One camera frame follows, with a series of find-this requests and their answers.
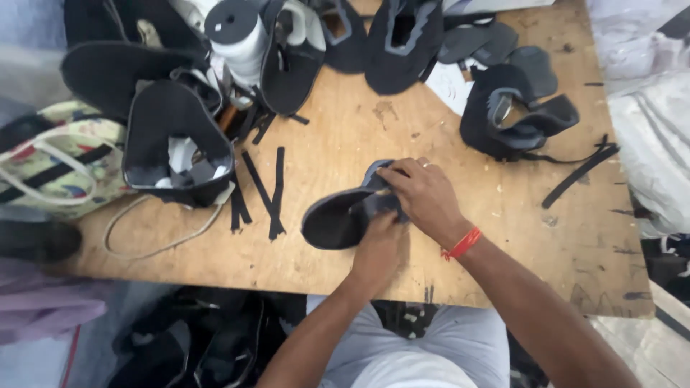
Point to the heap of black shoe parts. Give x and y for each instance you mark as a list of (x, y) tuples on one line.
[(199, 339)]

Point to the black shoe upper grey collar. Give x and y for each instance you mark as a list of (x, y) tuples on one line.
[(401, 46)]

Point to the person's right fingers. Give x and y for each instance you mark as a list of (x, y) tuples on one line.
[(401, 168)]

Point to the white plastic sack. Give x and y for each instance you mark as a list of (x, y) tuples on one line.
[(647, 118)]

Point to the pile of black shoe uppers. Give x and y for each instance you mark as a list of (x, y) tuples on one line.
[(135, 54)]

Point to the grey fabric pieces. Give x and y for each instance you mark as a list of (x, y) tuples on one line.
[(501, 51)]

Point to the black shoe upper with scraps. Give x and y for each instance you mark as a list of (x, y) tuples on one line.
[(172, 143)]

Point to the person's white trousers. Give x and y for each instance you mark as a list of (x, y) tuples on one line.
[(420, 350)]

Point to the person's right hand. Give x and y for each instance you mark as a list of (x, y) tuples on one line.
[(426, 196)]

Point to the red thread wristband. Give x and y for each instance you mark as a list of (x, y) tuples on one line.
[(462, 243)]

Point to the black shoe upper grey trim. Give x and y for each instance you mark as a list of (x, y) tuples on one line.
[(512, 116)]

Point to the long black fabric strip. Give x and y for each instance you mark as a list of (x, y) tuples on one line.
[(582, 170)]

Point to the white paper sheet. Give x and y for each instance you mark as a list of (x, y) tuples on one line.
[(450, 86)]

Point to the floral cloth bag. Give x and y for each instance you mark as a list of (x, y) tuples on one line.
[(59, 156)]

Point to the white tape roll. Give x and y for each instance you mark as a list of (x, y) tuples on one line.
[(240, 40)]

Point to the person's left hand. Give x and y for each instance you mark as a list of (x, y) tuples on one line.
[(377, 253)]

